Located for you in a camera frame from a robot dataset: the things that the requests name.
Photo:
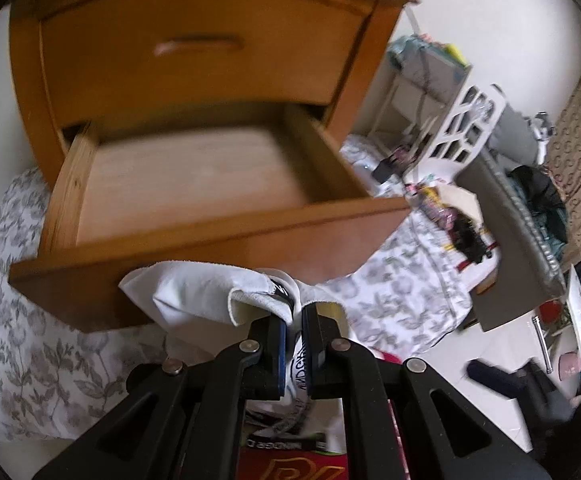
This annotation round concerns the floral grey white quilt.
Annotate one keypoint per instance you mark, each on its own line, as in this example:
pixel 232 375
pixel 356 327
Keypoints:
pixel 59 376

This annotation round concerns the wooden nightstand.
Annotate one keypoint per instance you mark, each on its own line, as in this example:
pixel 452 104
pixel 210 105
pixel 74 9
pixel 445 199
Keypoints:
pixel 48 139

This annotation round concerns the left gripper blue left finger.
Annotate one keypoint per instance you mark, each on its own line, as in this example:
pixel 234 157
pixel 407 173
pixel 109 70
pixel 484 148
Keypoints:
pixel 273 359

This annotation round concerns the red floral cushion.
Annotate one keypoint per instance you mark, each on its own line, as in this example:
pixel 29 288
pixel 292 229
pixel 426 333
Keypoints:
pixel 315 459

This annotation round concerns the white garment with black label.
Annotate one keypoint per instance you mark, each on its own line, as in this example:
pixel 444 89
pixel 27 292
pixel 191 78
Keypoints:
pixel 206 307

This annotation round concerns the black power adapter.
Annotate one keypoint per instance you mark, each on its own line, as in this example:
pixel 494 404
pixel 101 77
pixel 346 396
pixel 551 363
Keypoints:
pixel 384 170

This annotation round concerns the colourful trinket pile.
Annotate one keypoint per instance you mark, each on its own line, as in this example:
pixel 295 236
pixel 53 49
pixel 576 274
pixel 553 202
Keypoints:
pixel 455 212

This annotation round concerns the white cutout magazine rack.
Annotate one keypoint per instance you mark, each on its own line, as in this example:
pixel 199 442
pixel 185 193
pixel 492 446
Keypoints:
pixel 428 111

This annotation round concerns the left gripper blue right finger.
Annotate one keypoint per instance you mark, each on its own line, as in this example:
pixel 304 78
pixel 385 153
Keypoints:
pixel 315 343

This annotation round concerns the wooden drawer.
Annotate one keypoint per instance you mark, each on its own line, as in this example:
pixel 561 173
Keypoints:
pixel 271 193
pixel 116 56

